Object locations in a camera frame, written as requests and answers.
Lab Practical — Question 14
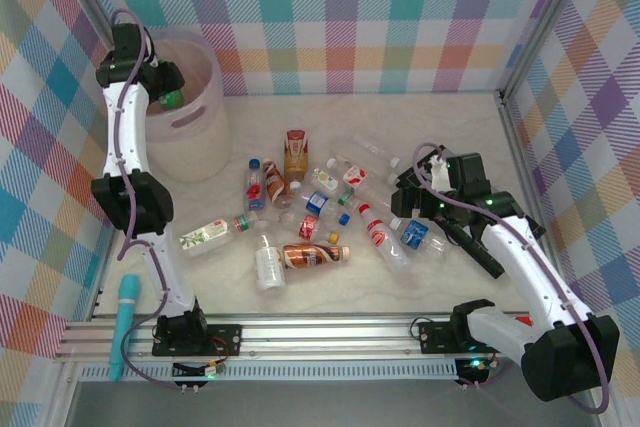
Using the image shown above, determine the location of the green plastic bottle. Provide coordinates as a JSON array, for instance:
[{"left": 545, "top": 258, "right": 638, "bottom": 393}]
[{"left": 158, "top": 89, "right": 186, "bottom": 111}]

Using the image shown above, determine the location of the clear bottle white cap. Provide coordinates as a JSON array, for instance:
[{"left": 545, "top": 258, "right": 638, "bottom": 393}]
[{"left": 367, "top": 160, "right": 401, "bottom": 187}]

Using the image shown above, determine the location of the water bottle blue label white cap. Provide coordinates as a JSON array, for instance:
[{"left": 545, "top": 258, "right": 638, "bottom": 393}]
[{"left": 389, "top": 216, "right": 454, "bottom": 261}]

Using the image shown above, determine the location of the white bottle red cap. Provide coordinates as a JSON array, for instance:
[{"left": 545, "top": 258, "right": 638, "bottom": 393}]
[{"left": 357, "top": 203, "right": 412, "bottom": 273}]

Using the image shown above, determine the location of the large clear plastic bottle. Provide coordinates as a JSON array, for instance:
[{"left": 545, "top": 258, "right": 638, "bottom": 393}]
[{"left": 352, "top": 134, "right": 403, "bottom": 169}]

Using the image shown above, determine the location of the red white yoghurt bottle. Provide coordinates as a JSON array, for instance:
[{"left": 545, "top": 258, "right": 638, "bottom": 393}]
[{"left": 341, "top": 164, "right": 371, "bottom": 192}]

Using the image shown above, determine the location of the small white bottle green label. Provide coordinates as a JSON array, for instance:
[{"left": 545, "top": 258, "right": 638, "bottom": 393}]
[{"left": 310, "top": 157, "right": 341, "bottom": 193}]

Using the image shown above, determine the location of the clear bottle blue label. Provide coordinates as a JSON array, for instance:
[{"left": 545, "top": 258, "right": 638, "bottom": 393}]
[{"left": 297, "top": 190, "right": 351, "bottom": 227}]

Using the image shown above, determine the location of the red label bottle yellow cap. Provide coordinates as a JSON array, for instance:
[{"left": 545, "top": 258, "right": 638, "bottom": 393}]
[{"left": 298, "top": 214, "right": 342, "bottom": 244}]

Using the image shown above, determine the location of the shiny copper plastic bottle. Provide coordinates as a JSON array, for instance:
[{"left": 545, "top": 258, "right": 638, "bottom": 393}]
[{"left": 282, "top": 242, "right": 351, "bottom": 271}]

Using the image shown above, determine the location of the tall brown tea bottle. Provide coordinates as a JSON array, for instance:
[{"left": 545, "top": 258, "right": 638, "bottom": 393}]
[{"left": 283, "top": 129, "right": 310, "bottom": 193}]

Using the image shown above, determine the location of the small clear plastic bottle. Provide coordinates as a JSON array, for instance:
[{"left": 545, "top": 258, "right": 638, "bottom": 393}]
[{"left": 272, "top": 209, "right": 301, "bottom": 228}]

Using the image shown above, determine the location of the clear water bottle blue cap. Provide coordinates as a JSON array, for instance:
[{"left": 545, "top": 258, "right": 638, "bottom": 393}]
[{"left": 243, "top": 158, "right": 267, "bottom": 212}]

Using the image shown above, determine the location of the brown coffee bottle white swirl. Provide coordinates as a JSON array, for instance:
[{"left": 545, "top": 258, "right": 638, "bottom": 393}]
[{"left": 261, "top": 155, "right": 292, "bottom": 209}]

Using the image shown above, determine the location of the white opaque plastic bottle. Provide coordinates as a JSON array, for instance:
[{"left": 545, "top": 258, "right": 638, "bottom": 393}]
[{"left": 254, "top": 234, "right": 287, "bottom": 292}]

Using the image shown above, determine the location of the clear bottle green leaf label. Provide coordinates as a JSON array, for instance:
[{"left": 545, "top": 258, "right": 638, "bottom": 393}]
[{"left": 179, "top": 211, "right": 261, "bottom": 254}]

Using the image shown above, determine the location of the pale pink plastic bin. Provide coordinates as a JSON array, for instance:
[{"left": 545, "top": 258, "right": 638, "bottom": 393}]
[{"left": 142, "top": 29, "right": 232, "bottom": 184}]

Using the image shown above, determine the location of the black grey checkerboard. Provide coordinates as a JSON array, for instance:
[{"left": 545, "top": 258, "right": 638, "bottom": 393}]
[{"left": 399, "top": 145, "right": 547, "bottom": 279}]

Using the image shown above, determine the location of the black connector board green light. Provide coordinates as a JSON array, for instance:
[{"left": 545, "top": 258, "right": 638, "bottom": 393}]
[
  {"left": 453, "top": 356, "right": 501, "bottom": 391},
  {"left": 172, "top": 360, "right": 227, "bottom": 393}
]

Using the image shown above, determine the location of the teal plastic tool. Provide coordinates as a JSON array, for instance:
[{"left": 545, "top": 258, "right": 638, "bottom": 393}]
[{"left": 108, "top": 274, "right": 143, "bottom": 382}]

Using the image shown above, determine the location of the aluminium side rail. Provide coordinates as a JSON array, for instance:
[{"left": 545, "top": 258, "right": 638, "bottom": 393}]
[{"left": 497, "top": 91, "right": 571, "bottom": 298}]

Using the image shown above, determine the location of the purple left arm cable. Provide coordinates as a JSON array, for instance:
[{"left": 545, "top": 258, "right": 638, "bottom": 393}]
[{"left": 107, "top": 9, "right": 211, "bottom": 391}]

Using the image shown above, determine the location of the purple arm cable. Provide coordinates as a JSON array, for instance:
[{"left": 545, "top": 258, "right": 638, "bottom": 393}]
[
  {"left": 412, "top": 141, "right": 612, "bottom": 416},
  {"left": 107, "top": 9, "right": 211, "bottom": 391}
]

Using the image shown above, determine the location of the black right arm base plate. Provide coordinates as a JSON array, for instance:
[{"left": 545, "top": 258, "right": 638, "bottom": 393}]
[{"left": 418, "top": 321, "right": 474, "bottom": 354}]

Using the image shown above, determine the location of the aluminium mounting rail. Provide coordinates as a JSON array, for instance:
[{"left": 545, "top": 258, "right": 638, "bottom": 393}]
[{"left": 53, "top": 313, "right": 534, "bottom": 363}]

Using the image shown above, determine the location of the white slotted cable duct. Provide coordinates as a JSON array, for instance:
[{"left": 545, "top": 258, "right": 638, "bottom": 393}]
[{"left": 79, "top": 364, "right": 460, "bottom": 382}]

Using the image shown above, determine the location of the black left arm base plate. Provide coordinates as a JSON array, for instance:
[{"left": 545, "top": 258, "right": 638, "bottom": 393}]
[{"left": 152, "top": 324, "right": 244, "bottom": 358}]

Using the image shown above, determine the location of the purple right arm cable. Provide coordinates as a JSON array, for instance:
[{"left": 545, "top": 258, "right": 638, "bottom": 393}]
[{"left": 412, "top": 141, "right": 612, "bottom": 416}]

